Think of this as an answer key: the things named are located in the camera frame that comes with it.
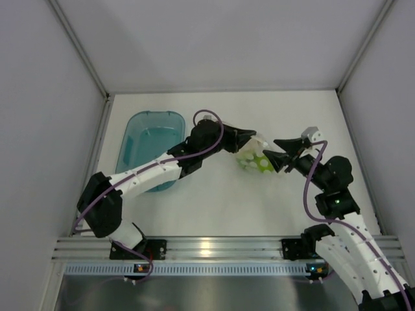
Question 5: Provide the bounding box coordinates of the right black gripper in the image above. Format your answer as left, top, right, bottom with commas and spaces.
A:
263, 137, 330, 192

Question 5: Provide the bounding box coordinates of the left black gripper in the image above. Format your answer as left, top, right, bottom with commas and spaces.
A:
200, 122, 256, 159

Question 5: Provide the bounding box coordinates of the clear zip top bag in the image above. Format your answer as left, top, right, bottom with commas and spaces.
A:
235, 133, 275, 174

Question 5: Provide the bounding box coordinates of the green fake fruit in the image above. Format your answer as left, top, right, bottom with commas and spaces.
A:
236, 152, 274, 174

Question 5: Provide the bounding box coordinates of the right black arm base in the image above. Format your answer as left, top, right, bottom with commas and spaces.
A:
281, 238, 318, 261

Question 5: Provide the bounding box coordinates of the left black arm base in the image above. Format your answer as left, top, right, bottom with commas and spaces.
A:
109, 238, 167, 260

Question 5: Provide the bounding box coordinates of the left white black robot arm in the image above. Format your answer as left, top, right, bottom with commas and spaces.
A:
77, 119, 257, 259

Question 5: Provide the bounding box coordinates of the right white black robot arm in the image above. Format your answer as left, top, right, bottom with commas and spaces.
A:
264, 137, 414, 310

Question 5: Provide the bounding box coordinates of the teal plastic bin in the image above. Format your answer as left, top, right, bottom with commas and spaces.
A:
115, 111, 185, 174

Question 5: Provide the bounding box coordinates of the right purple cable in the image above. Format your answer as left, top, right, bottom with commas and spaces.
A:
302, 139, 411, 311

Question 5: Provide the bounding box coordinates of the purple cable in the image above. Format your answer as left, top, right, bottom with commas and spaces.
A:
302, 139, 411, 311
73, 109, 225, 234

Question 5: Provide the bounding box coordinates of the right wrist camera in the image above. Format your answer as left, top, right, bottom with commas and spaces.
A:
301, 126, 324, 144

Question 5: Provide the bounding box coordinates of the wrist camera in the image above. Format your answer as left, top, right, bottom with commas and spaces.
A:
202, 115, 216, 122
301, 126, 324, 144

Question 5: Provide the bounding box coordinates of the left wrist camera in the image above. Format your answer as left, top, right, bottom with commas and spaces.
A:
202, 115, 216, 122

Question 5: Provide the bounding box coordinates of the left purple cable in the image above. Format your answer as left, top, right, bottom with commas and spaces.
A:
73, 109, 225, 234

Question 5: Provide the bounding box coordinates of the aluminium mounting rail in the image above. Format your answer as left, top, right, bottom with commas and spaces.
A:
51, 235, 406, 263

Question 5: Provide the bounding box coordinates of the grey slotted cable duct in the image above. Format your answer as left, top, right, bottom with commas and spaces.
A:
65, 262, 311, 277

